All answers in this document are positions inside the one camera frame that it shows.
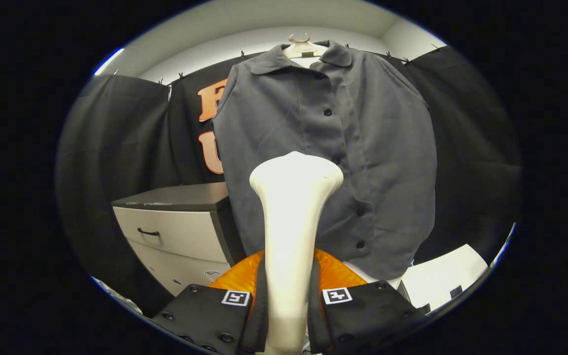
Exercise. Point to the small black block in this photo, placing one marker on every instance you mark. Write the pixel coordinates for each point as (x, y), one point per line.
(456, 291)

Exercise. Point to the white table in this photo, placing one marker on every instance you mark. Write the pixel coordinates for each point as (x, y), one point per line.
(437, 273)

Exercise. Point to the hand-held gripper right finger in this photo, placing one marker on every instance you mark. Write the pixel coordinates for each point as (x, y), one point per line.
(316, 320)

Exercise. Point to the grey button-up shirt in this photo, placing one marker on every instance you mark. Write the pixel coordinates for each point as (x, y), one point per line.
(387, 172)

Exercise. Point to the grey drawer cabinet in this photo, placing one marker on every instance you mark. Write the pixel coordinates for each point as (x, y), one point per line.
(175, 231)

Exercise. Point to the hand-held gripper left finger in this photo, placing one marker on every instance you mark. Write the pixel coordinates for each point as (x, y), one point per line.
(259, 315)

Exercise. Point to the narrow ceiling light strip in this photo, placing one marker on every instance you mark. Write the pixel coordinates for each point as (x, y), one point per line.
(109, 61)

